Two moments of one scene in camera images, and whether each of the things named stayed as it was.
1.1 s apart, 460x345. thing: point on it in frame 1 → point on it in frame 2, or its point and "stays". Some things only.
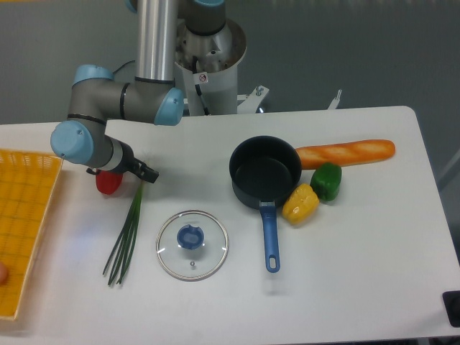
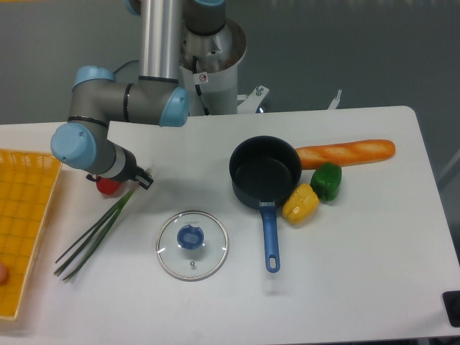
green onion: x=126 y=241 → x=81 y=252
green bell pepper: x=325 y=180 stays
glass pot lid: x=192 y=245 stays
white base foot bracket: x=251 y=101 stays
